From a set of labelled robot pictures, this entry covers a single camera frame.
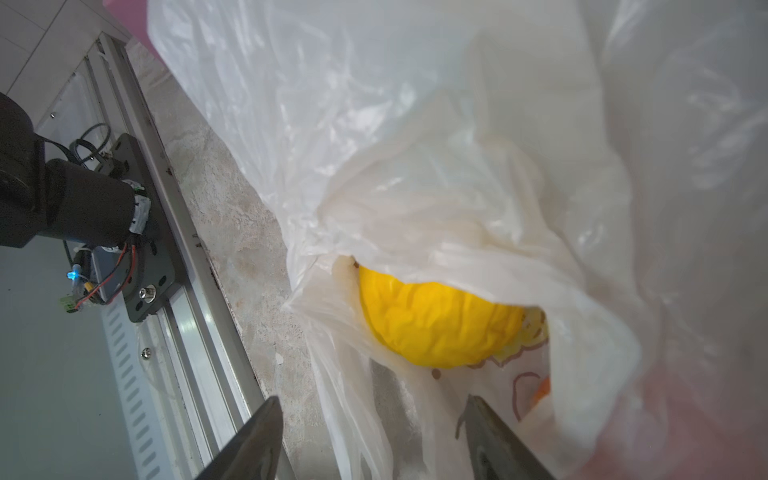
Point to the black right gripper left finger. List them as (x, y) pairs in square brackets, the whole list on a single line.
[(253, 453)]

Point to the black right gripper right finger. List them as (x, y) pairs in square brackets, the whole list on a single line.
[(495, 452)]

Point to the yellow apple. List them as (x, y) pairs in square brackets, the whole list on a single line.
[(435, 325)]

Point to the white translucent plastic bag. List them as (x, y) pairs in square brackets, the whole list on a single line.
[(603, 161)]

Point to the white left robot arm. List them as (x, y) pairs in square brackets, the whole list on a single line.
[(46, 191)]

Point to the cartoon printed plastic bag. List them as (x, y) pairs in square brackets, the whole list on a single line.
[(513, 380)]

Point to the left green circuit board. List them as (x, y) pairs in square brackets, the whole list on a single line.
[(95, 285)]

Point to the pink box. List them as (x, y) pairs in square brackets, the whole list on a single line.
[(133, 15)]

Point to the aluminium mounting rail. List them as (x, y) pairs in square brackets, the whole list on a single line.
[(187, 390)]

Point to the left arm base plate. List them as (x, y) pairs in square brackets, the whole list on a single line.
[(160, 270)]

